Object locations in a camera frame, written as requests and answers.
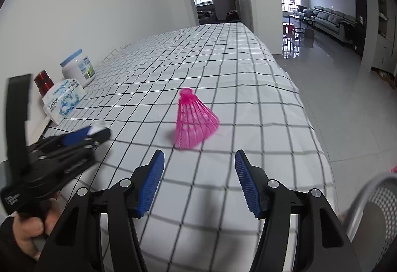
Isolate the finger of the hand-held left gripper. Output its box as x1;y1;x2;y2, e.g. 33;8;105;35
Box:
42;128;111;165
29;126;94;153

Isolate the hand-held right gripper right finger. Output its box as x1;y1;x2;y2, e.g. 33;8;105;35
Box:
234;149;362;272

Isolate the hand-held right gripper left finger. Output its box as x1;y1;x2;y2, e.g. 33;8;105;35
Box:
36;149;165;272

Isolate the pink plastic shuttlecock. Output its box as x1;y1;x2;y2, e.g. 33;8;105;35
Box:
174;88;220;149

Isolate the grey mesh chair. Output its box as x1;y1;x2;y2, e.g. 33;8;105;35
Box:
338;173;397;272

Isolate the person's left forearm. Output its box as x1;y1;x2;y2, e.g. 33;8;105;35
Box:
0;216;39;272

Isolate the person's left hand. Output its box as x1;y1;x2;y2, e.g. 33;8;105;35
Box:
15;198;58;259

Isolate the white blue tissue pack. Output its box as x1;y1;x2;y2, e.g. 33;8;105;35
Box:
42;78;86;125

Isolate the red metal thermos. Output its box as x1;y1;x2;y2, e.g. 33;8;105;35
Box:
34;71;55;96

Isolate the white jar with blue lid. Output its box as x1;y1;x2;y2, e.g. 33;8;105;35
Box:
60;49;95;87

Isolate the white black-checked tablecloth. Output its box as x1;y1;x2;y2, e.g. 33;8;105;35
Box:
40;22;337;272

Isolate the dark coffee table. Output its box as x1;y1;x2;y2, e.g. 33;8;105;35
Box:
288;13;315;31

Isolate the grey sofa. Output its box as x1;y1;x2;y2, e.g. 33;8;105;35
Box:
298;6;357;44

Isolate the dark tall cabinet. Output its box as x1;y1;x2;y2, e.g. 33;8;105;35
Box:
354;0;367;57

